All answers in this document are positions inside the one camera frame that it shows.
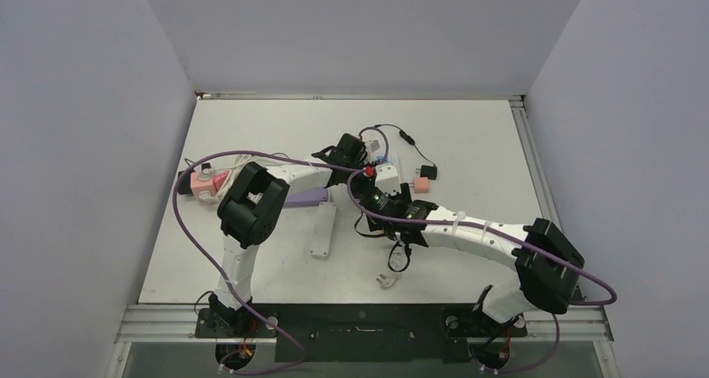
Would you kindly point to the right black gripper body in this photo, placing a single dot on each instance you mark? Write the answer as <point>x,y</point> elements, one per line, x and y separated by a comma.
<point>403,196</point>

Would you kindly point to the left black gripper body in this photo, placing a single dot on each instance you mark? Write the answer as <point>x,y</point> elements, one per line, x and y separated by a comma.
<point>358,166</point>

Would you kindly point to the pink plug adapter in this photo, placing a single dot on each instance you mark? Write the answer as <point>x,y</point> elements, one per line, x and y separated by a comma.
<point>421,185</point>

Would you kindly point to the black plug adapter with cable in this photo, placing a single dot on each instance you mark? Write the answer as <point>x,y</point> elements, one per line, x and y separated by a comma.
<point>426,167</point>

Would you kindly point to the pink cube socket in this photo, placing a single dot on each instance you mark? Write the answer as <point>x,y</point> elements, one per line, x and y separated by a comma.
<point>205,186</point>

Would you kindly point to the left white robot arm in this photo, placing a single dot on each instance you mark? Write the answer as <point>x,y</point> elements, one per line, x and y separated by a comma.
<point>250,210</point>

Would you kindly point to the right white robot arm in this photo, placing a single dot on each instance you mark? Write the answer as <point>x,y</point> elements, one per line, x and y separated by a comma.
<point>545,263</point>

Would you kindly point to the purple power strip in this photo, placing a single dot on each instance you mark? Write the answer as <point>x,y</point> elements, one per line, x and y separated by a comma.
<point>309,198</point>

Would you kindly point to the white flat power strip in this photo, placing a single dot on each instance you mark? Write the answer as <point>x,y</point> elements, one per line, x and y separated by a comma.
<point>322,234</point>

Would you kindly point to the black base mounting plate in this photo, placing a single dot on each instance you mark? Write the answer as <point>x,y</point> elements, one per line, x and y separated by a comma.
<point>360,332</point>

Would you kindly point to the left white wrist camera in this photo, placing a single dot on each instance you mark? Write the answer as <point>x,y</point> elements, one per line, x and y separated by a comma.
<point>374,148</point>

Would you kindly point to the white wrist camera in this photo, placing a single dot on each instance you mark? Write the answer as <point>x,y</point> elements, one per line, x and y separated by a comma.
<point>374,148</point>
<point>383,178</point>

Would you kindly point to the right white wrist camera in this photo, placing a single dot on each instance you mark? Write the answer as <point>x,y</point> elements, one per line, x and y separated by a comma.
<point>383,178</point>

